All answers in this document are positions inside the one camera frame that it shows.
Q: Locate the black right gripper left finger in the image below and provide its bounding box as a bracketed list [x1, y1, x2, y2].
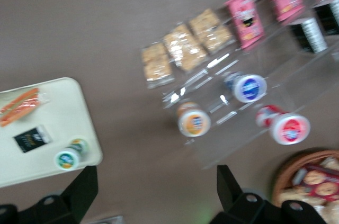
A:
[20, 165, 99, 224]

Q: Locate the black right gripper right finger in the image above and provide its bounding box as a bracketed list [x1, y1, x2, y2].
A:
[211, 165, 266, 224]

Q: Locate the green gum bottle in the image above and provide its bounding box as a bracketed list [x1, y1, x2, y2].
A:
[53, 138, 90, 172]

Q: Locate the cream plastic tray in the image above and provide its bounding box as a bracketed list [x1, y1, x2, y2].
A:
[0, 77, 103, 189]

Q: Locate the orange gum bottle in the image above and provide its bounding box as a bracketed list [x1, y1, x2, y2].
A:
[176, 101, 212, 138]

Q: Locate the red gum bottle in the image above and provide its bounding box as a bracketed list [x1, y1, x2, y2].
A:
[254, 104, 311, 146]

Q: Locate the blue gum bottle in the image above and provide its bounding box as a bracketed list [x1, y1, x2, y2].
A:
[223, 71, 267, 103]

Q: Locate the clear bag of puffed snack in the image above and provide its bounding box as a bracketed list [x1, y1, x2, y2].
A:
[312, 202, 339, 224]
[278, 185, 310, 209]
[319, 155, 339, 169]

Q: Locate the wicker basket with snacks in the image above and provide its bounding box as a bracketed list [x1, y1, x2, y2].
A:
[272, 149, 339, 224]

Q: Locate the small black box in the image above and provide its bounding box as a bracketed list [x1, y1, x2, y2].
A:
[288, 16, 329, 55]
[312, 0, 339, 37]
[12, 124, 53, 154]

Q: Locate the red cookie box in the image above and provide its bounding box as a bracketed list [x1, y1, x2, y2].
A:
[291, 164, 339, 203]

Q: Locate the wrapped triangle sandwich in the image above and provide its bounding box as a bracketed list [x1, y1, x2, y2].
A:
[0, 87, 50, 128]

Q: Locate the clear acrylic stepped stand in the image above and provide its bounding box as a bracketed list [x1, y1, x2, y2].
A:
[161, 0, 339, 172]

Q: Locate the clear pack of peanut brittle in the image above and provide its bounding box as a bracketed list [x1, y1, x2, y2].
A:
[141, 41, 175, 89]
[188, 8, 236, 55]
[162, 23, 209, 73]

